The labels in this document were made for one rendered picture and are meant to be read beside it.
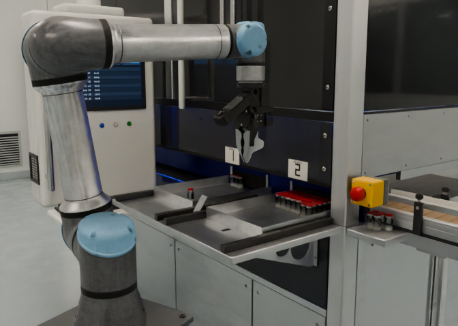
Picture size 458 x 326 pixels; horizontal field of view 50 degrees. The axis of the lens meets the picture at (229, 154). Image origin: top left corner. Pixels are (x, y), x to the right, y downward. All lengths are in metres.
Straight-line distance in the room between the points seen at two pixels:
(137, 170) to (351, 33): 1.15
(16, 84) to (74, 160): 5.55
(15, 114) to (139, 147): 4.59
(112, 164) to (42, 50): 1.16
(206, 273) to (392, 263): 0.78
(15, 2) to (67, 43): 5.74
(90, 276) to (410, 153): 1.07
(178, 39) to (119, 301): 0.54
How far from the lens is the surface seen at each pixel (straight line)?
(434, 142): 1.78
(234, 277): 1.94
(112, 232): 1.01
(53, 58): 0.99
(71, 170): 1.11
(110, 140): 2.08
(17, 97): 6.64
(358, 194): 1.37
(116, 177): 2.12
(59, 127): 1.10
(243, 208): 1.60
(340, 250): 1.50
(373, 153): 1.51
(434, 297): 1.53
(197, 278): 2.17
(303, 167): 1.53
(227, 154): 1.83
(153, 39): 1.01
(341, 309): 1.56
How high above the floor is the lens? 1.32
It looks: 9 degrees down
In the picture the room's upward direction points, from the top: straight up
